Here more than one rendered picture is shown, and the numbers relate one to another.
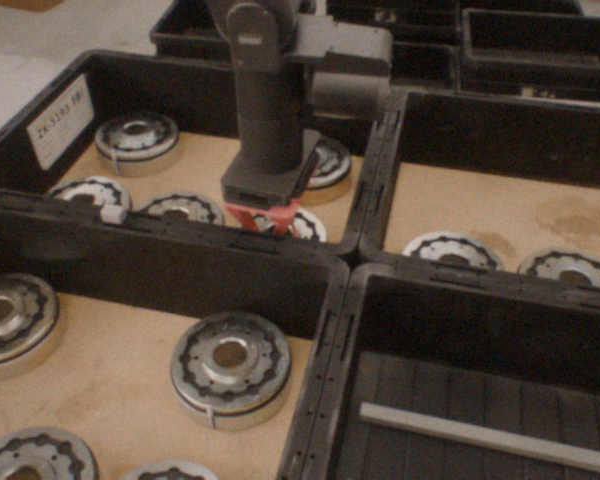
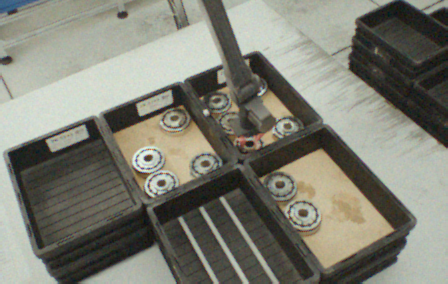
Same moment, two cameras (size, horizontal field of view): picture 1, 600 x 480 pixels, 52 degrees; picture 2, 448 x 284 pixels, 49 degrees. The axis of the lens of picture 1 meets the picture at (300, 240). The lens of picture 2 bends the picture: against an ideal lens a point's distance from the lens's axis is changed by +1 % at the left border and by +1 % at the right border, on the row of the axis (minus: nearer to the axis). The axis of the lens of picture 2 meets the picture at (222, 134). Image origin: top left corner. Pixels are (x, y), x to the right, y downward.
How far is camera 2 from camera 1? 1.04 m
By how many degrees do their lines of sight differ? 35
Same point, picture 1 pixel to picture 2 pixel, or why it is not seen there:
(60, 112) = not seen: hidden behind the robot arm
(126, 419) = (179, 161)
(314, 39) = (252, 104)
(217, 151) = (273, 105)
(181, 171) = not seen: hidden behind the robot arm
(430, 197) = (313, 165)
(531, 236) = (324, 198)
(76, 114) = not seen: hidden behind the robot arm
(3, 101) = (255, 34)
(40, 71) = (279, 26)
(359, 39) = (261, 110)
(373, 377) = (234, 195)
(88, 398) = (176, 151)
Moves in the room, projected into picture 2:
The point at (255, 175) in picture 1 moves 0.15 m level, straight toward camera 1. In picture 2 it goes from (238, 125) to (203, 155)
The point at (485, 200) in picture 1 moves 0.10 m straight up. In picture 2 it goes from (328, 178) to (332, 158)
